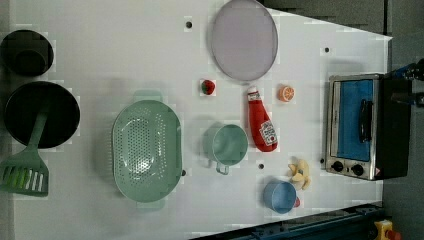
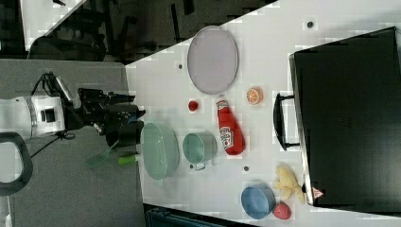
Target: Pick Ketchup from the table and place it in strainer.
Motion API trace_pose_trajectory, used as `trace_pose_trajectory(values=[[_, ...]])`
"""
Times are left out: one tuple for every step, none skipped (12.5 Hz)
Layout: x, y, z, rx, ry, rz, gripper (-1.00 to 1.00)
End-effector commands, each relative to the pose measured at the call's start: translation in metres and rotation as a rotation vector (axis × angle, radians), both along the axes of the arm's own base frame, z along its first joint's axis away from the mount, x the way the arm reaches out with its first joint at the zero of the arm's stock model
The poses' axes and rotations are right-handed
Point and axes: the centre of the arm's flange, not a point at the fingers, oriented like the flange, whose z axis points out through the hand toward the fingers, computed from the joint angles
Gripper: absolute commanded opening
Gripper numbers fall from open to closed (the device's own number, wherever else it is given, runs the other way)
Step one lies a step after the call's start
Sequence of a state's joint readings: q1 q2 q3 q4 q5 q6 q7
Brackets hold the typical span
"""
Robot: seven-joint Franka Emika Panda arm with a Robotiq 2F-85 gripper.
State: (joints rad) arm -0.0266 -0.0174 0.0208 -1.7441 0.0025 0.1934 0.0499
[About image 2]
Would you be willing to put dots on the orange slice toy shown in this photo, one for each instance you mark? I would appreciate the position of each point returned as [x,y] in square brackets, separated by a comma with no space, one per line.
[255,95]

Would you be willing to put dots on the red plush ketchup bottle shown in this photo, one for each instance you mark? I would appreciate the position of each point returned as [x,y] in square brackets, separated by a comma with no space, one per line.
[231,135]

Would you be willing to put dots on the blue bowl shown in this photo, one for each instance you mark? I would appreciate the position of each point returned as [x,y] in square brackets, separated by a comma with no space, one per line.
[257,200]

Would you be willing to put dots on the yellow plush toy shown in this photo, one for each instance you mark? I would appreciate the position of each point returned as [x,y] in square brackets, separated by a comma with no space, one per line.
[287,184]

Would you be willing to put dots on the red strawberry toy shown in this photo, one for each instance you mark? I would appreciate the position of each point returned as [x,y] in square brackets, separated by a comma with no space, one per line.
[282,211]

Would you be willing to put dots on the small red ball toy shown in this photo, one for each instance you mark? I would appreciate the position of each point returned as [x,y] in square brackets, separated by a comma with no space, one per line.
[193,105]

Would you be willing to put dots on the mint green metal cup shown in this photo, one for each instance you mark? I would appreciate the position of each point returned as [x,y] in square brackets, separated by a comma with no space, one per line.
[199,148]

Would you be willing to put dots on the black oven appliance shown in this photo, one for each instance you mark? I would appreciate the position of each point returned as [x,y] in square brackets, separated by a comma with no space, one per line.
[347,103]

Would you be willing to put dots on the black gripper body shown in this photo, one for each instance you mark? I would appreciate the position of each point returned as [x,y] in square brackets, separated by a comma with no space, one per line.
[113,115]

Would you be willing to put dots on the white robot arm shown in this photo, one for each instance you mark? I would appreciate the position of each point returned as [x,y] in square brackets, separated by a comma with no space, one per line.
[40,116]

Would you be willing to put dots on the black oven handle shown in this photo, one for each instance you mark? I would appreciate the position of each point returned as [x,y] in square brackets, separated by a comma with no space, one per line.
[279,122]

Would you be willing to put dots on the grey oval plate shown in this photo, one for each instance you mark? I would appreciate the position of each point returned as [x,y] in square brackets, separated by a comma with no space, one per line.
[212,60]

